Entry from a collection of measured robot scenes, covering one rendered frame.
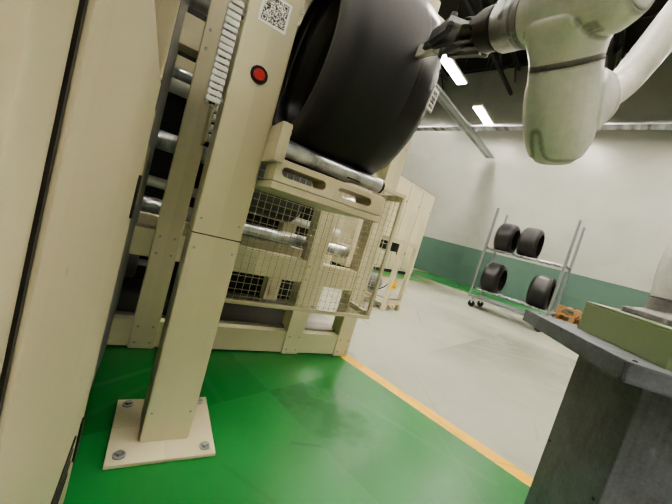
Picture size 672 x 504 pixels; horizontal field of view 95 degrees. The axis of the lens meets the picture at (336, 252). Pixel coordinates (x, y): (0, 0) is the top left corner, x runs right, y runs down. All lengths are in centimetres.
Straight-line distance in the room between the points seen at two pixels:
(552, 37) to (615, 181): 1180
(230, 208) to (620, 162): 1217
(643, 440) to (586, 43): 81
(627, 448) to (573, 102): 74
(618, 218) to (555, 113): 1150
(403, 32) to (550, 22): 37
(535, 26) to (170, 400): 116
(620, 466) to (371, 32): 112
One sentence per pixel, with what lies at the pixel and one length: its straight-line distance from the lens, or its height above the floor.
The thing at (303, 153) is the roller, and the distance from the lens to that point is 87.
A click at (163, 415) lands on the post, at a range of 110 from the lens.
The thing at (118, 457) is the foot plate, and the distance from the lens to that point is 110.
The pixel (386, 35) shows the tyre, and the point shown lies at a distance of 88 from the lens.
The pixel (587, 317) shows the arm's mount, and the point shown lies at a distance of 116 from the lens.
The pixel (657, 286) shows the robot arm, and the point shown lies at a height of 82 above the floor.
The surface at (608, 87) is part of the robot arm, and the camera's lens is 69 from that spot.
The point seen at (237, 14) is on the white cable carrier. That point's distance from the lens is 99.
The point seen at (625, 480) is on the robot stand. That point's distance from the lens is 106.
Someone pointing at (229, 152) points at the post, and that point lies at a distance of 89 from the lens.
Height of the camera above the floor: 74
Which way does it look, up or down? 5 degrees down
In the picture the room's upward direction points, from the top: 16 degrees clockwise
